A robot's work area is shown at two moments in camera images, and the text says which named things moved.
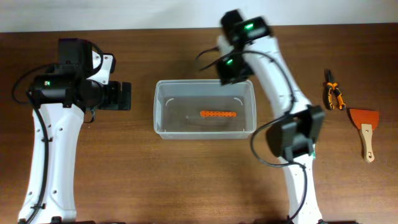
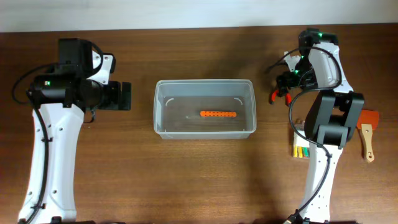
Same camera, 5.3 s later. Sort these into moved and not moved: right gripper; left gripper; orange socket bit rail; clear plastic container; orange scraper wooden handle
Moved: right gripper
Not moved: orange socket bit rail; clear plastic container; orange scraper wooden handle; left gripper
